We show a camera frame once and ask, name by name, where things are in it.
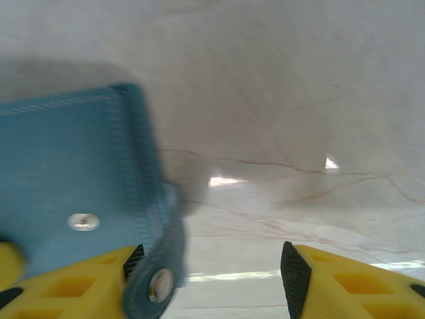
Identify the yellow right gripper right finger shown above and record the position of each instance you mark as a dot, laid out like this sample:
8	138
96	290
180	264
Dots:
348	285

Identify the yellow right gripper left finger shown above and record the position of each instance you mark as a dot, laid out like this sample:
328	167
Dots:
66	292

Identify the blue leather card holder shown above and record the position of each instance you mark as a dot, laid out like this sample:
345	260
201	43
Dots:
66	149

